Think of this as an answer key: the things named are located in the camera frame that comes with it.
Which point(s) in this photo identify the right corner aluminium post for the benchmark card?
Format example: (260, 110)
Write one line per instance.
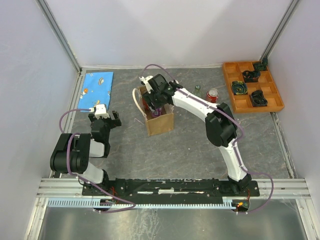
(290, 10)

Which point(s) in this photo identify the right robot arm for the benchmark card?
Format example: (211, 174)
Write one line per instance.
(220, 125)

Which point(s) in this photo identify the red soda can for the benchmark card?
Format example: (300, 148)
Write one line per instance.
(146, 106)

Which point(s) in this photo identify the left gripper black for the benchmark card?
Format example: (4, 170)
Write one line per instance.
(116, 122)

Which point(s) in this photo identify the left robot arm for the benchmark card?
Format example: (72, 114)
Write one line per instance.
(72, 156)

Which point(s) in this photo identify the blue patterned cloth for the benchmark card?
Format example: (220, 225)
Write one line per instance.
(96, 89)

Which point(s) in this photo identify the rolled green blue sock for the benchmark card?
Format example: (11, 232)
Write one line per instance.
(239, 88)

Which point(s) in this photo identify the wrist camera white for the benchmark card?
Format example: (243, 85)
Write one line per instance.
(100, 111)
(146, 81)

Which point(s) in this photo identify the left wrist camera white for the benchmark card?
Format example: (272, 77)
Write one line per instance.
(100, 111)

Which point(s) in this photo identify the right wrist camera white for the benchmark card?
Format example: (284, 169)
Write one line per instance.
(146, 81)

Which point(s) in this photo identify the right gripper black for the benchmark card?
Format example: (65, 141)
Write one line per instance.
(149, 97)

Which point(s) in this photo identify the rolled sock corner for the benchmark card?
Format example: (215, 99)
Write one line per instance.
(261, 65)

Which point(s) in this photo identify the rolled black sock lower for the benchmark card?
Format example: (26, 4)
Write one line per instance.
(257, 99)

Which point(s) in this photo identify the purple soda can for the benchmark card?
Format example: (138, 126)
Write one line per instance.
(157, 113)

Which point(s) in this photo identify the left corner aluminium post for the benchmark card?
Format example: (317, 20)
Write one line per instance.
(48, 14)

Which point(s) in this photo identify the silver soda can front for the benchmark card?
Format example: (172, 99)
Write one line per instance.
(212, 95)

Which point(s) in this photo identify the brown paper bag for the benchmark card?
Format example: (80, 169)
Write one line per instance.
(158, 125)

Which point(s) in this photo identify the aluminium frame rail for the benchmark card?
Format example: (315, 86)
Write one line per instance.
(283, 188)

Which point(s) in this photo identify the rolled black sock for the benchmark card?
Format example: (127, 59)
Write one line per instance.
(257, 99)
(251, 76)

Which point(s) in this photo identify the corner aluminium post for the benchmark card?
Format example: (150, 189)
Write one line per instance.
(290, 10)
(48, 14)

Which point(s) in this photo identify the rolled black sock upper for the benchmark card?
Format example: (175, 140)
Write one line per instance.
(251, 76)

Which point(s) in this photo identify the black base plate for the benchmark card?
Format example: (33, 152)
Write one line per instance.
(168, 192)

